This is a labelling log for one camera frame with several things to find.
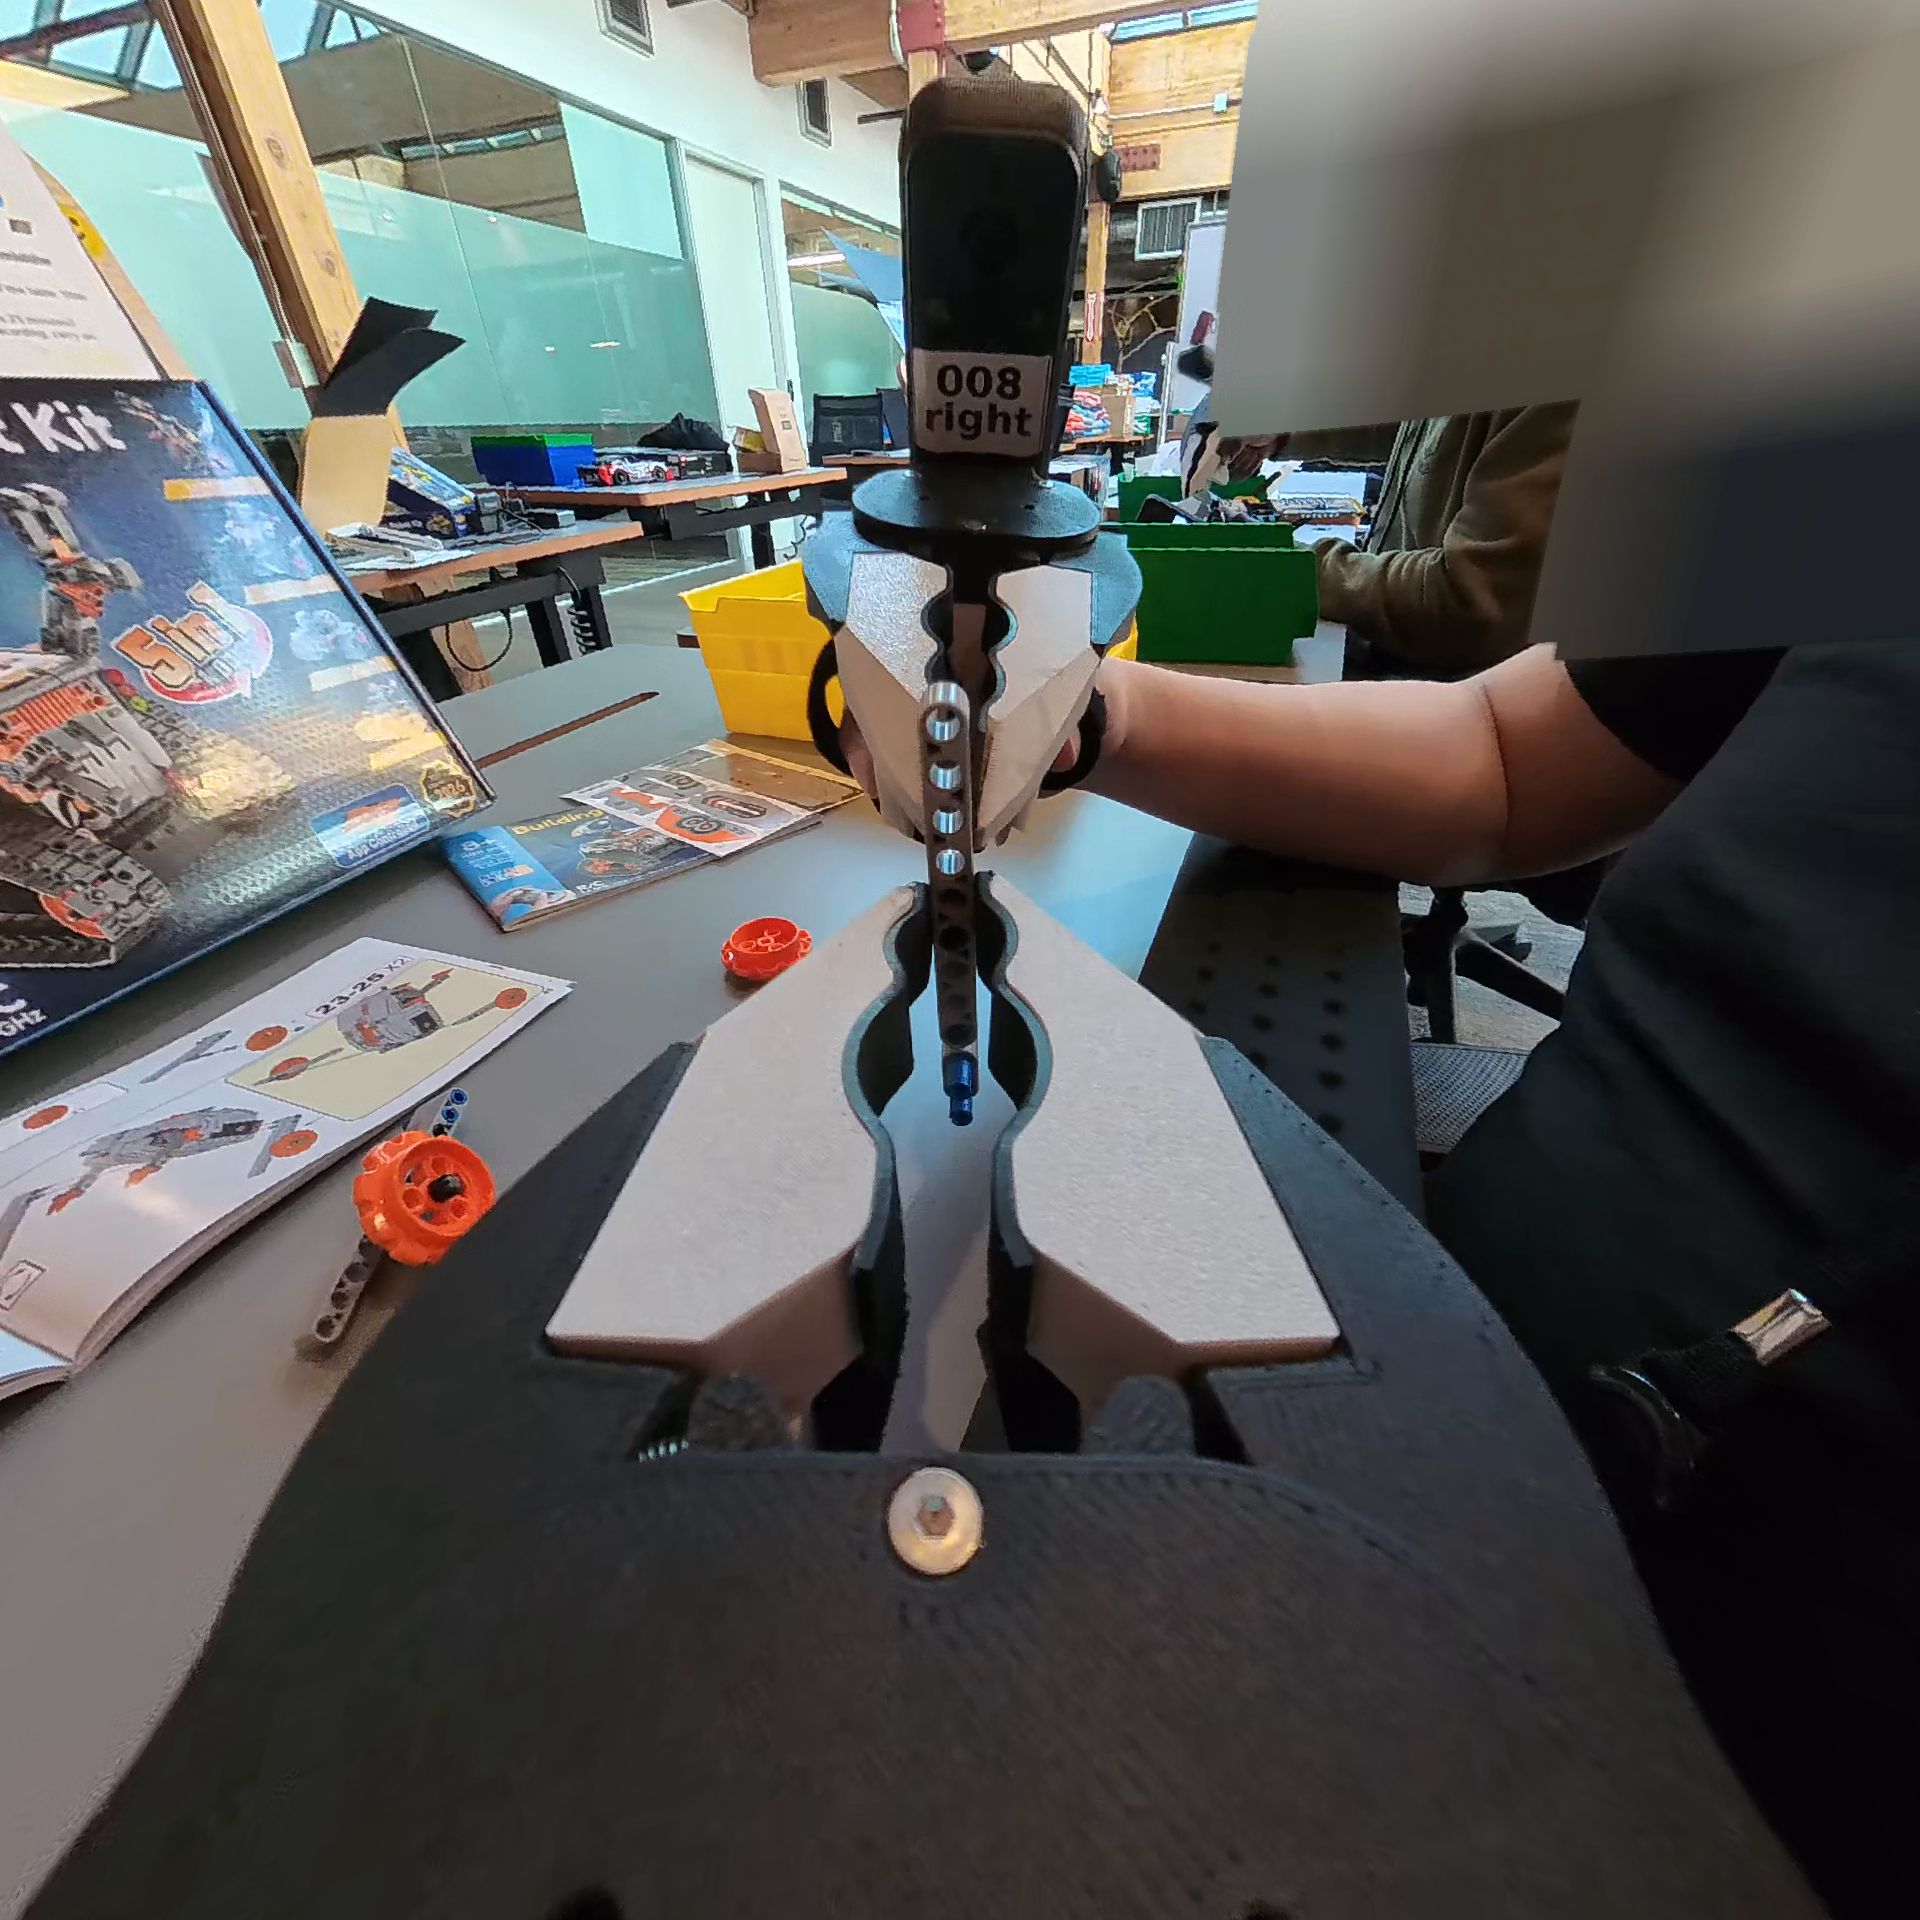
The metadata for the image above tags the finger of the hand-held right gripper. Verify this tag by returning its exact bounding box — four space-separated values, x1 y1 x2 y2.
830 549 970 840
960 558 1099 847

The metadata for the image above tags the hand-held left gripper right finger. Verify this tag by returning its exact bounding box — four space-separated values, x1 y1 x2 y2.
982 873 1341 1449

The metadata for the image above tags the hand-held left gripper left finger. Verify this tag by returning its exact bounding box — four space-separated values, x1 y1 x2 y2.
545 881 922 1449

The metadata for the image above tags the grey perforated building beam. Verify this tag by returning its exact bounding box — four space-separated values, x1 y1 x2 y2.
922 678 995 1059

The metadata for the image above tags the person's right forearm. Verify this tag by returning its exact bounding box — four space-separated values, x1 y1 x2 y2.
1185 643 1667 888

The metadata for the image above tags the grey desk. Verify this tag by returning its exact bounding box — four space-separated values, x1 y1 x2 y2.
0 637 1427 1920

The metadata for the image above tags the long wooden desk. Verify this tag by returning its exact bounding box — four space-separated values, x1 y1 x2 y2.
510 469 849 576

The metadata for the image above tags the wooden desk with black legs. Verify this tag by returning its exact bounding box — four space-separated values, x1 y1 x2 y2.
333 517 646 664

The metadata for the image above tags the person's right hand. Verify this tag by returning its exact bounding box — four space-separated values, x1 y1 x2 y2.
1049 660 1205 815

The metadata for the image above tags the yellow storage bin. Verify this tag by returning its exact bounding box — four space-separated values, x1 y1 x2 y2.
678 559 1142 744

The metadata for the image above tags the large green storage bin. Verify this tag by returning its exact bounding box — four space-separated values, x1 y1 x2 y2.
1123 518 1322 664

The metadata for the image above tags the small green storage bin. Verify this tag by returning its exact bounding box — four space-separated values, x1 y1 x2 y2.
1117 471 1296 528

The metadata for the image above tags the black perforated panel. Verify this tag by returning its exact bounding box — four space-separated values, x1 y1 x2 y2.
1141 836 1427 1209

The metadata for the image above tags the leaflet with orange pictures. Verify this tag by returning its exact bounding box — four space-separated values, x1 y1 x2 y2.
562 739 864 859

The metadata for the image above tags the orange toy wheel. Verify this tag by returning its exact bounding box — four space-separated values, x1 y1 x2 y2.
354 1133 499 1268

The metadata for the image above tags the office chair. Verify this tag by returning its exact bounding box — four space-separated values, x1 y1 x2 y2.
1401 885 1596 1157

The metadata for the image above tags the orange wheel on grey beam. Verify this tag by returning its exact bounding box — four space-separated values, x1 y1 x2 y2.
297 1087 472 1359

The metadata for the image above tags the colourful toy box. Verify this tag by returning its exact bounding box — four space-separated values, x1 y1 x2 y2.
386 449 483 539

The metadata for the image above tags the open instruction booklet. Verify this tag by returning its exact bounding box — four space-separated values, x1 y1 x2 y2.
0 936 577 1404

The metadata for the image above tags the person's black clothed torso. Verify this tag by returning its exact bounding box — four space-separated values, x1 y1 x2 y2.
1425 644 1920 1920

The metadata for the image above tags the cardboard piece with black flap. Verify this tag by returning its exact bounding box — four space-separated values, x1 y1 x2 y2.
297 296 467 531

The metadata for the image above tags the metal clip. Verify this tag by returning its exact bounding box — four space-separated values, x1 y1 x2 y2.
1726 1286 1833 1366

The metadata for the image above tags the robot kit box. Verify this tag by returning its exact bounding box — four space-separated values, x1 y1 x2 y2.
0 377 496 1059

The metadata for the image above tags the printed paper sign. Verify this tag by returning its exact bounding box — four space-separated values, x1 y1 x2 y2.
0 127 197 384

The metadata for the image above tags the wooden post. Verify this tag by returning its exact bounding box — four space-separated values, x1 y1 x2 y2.
157 0 408 453

